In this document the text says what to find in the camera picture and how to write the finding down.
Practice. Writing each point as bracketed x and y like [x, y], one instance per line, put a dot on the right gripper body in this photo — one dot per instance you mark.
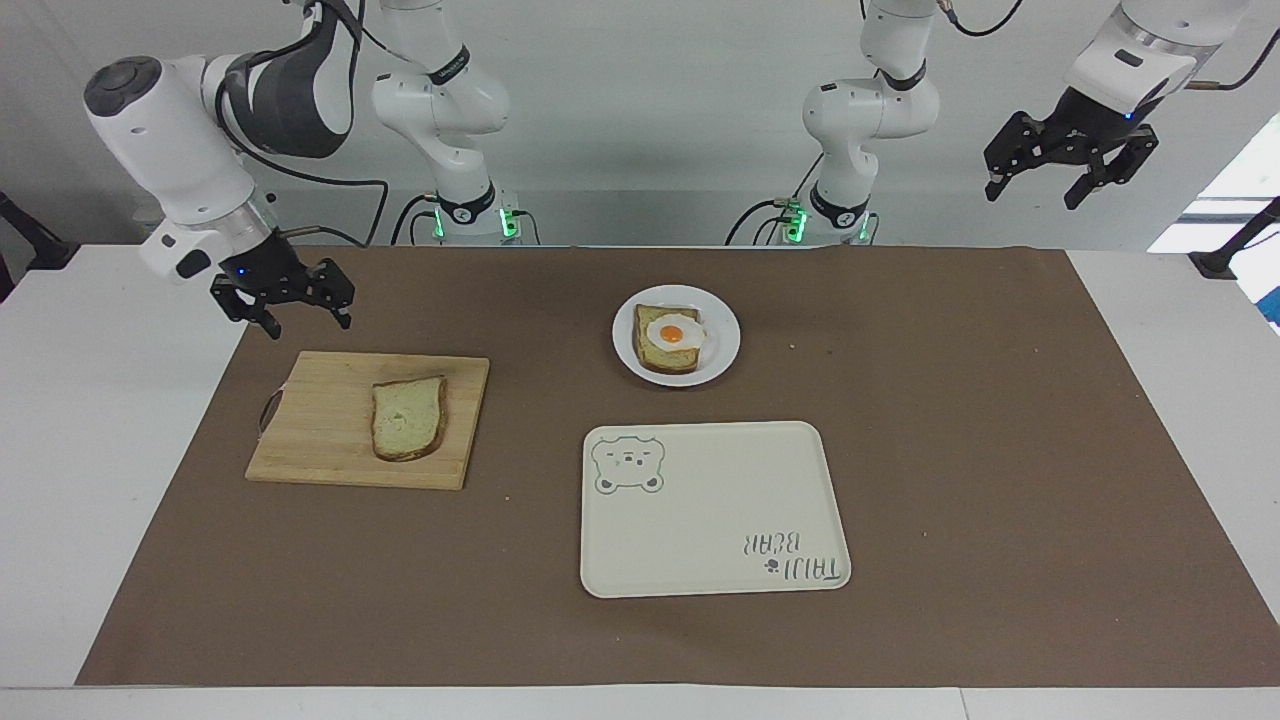
[262, 268]

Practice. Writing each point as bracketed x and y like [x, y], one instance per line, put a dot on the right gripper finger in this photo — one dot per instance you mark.
[335, 290]
[243, 305]

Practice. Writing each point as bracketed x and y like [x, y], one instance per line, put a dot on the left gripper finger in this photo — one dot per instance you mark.
[1015, 148]
[1120, 165]

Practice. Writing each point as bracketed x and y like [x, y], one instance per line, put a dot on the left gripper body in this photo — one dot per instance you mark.
[1095, 128]

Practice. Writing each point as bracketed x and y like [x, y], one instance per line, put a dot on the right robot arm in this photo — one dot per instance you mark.
[170, 140]

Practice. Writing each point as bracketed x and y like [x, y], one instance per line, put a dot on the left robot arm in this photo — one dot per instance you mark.
[865, 110]

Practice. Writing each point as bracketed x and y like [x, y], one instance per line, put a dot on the white round plate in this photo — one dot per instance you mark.
[720, 345]

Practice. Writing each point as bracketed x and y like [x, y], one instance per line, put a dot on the black stand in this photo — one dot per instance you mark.
[35, 245]
[1235, 245]

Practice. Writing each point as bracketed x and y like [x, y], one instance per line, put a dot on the wooden cutting board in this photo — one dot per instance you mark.
[320, 430]

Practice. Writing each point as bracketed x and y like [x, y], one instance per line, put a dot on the plain bread slice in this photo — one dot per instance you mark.
[408, 420]

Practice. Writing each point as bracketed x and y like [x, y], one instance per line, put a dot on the toasted bread slice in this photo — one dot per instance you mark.
[655, 355]

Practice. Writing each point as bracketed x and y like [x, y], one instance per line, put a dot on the fried egg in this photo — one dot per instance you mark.
[675, 333]

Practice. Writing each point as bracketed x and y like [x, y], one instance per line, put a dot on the cream tray with bear print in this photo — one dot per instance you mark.
[700, 520]

